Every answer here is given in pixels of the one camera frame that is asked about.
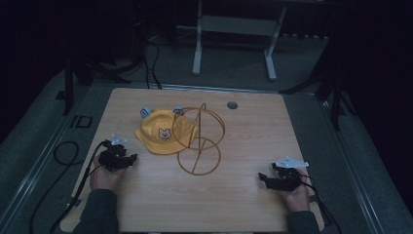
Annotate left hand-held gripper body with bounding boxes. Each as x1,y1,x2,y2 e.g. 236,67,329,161
98,134,131,173

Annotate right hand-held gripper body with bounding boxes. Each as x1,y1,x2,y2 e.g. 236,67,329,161
272,156,310,192

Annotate yellow bear bucket hat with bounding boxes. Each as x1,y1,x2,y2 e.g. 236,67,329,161
134,105,199,156

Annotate gold wire hat stand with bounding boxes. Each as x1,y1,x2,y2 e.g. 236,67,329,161
170,102,226,176

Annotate person's right hand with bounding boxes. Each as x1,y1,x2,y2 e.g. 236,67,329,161
280,168,312,214

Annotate person's left hand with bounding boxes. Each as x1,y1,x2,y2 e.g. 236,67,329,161
89,155,129,193

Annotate black tripod stand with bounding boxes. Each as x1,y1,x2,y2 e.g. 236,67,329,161
278,28,357,132
61,19,148,117

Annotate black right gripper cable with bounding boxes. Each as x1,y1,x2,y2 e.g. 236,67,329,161
300,174,343,234

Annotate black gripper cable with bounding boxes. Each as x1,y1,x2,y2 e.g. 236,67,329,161
300,174,343,234
48,139,112,234

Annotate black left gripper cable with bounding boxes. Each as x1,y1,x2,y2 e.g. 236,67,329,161
48,139,112,234

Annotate black looped floor cable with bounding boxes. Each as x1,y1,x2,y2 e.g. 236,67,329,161
28,140,81,234

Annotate black hanging cables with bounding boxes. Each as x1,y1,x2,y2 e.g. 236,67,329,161
141,40,164,91

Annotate white metal table frame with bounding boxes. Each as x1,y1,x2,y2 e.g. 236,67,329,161
192,0,288,82

